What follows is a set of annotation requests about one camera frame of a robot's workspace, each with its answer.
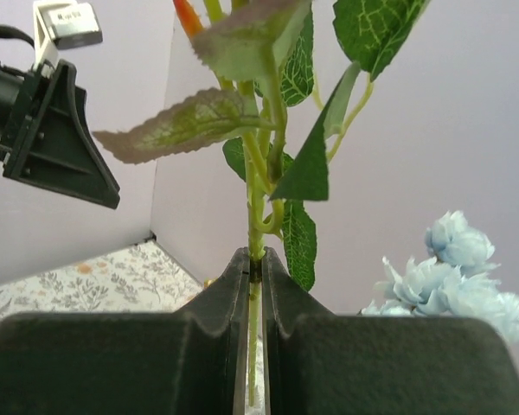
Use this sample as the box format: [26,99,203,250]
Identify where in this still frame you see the floral tablecloth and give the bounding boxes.
[0,240,203,321]

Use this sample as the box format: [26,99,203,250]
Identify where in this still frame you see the blue flower stem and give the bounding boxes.
[359,210,519,343]

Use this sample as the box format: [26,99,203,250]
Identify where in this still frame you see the white pink flower stem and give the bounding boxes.
[93,1,427,408]

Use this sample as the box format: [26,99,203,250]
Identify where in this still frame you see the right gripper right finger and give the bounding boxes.
[262,249,519,414]

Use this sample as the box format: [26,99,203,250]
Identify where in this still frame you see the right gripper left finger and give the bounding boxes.
[0,248,249,414]

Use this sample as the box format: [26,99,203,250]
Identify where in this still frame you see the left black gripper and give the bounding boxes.
[0,24,120,209]

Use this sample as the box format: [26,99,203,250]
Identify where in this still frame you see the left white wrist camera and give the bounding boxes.
[32,0,103,69]

